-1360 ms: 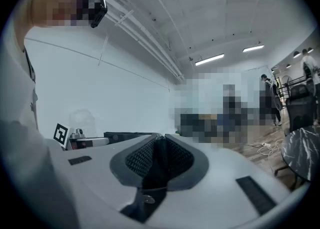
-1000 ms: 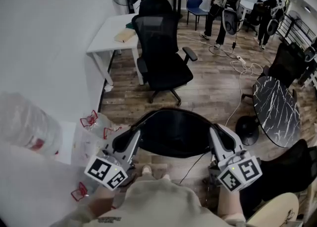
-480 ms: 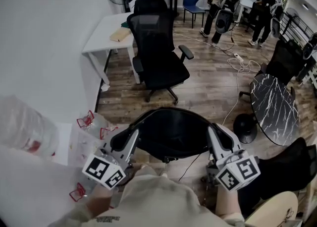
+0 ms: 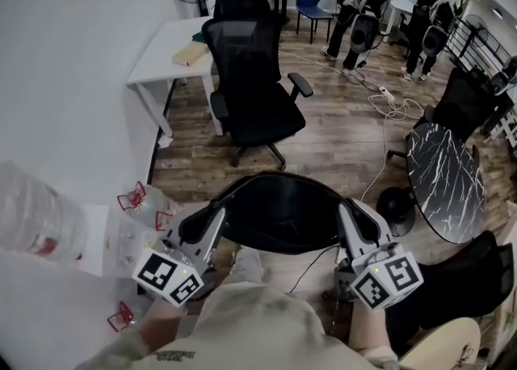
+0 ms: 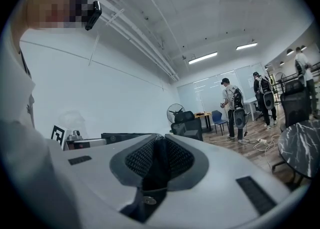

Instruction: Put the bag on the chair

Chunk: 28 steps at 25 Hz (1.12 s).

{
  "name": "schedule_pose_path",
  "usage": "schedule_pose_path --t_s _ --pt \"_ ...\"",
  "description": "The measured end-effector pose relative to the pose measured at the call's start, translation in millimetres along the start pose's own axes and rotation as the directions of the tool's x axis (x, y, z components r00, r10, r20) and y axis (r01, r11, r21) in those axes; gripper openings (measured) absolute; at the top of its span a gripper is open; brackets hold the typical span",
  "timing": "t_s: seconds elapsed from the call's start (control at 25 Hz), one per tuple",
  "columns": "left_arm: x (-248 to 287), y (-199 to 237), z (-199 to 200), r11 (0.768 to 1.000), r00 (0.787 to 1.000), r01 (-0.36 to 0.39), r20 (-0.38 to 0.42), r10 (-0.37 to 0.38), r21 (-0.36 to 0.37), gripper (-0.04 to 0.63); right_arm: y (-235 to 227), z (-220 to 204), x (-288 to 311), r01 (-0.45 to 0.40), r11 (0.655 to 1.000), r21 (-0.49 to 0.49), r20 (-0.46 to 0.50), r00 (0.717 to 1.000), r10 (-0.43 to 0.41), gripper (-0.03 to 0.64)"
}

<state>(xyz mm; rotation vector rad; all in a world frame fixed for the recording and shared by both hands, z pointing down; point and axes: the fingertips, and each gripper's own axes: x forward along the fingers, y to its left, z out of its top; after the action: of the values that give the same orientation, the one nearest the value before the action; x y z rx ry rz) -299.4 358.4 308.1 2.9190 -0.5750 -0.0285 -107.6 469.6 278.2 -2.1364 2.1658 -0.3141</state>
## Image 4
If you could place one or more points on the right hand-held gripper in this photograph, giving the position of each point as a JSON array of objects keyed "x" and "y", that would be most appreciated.
[{"x": 385, "y": 279}]

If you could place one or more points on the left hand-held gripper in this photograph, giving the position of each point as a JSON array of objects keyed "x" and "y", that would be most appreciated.
[{"x": 167, "y": 275}]

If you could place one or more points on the black mesh office chair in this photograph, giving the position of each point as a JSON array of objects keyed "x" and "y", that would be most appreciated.
[{"x": 258, "y": 110}]

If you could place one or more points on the person's right forearm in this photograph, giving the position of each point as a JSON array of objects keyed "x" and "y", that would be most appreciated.
[{"x": 367, "y": 328}]

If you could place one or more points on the person's left forearm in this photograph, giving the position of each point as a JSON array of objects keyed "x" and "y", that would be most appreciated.
[{"x": 161, "y": 322}]

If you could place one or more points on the black swivel chair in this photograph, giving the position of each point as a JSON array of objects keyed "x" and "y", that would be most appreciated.
[{"x": 464, "y": 106}]

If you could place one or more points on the blue plastic chair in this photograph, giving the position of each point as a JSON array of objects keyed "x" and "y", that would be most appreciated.
[{"x": 309, "y": 1}]

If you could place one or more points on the person's grey trousers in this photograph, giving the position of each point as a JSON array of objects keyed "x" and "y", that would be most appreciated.
[{"x": 244, "y": 269}]

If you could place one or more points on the crumpled white paper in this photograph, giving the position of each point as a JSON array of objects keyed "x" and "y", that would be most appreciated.
[{"x": 166, "y": 141}]

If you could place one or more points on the black marble round table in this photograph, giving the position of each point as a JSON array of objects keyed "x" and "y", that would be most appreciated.
[{"x": 444, "y": 182}]

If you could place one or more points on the person's beige shirt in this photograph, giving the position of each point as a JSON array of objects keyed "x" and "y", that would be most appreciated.
[{"x": 250, "y": 332}]

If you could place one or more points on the white power strip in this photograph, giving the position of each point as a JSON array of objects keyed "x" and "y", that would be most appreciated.
[{"x": 386, "y": 93}]

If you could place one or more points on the large clear water bottle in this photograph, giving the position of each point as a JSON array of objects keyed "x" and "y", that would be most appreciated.
[{"x": 36, "y": 215}]

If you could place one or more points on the white desk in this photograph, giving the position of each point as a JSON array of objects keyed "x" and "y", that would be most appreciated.
[{"x": 169, "y": 57}]

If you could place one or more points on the tan flat cardboard box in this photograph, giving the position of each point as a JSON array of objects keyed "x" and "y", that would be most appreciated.
[{"x": 190, "y": 54}]

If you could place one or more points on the grey oval bag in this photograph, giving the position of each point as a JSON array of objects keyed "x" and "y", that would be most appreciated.
[
  {"x": 365, "y": 33},
  {"x": 434, "y": 42}
]

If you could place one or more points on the black metal rack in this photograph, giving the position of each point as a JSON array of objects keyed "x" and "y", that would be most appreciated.
[{"x": 480, "y": 43}]

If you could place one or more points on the small white table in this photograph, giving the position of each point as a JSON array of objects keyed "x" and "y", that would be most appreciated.
[{"x": 402, "y": 7}]

